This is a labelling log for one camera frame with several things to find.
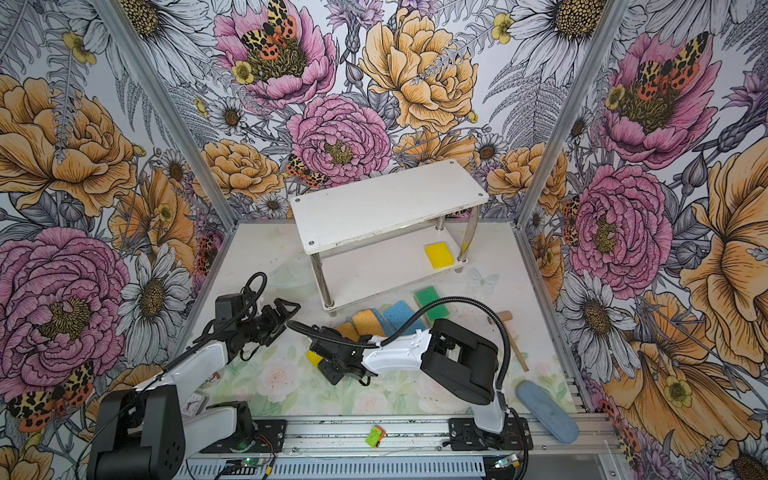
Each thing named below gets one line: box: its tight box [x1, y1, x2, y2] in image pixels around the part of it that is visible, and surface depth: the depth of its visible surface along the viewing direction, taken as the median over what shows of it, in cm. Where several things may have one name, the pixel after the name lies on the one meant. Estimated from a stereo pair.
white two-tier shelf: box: [290, 160, 489, 314], surface depth 83 cm
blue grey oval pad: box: [516, 380, 579, 444], surface depth 77 cm
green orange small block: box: [366, 425, 387, 448], surface depth 74 cm
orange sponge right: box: [352, 309, 386, 337], surface depth 91 cm
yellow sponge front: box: [425, 242, 455, 270], surface depth 104 cm
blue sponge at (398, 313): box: [383, 300, 427, 335], surface depth 96 cm
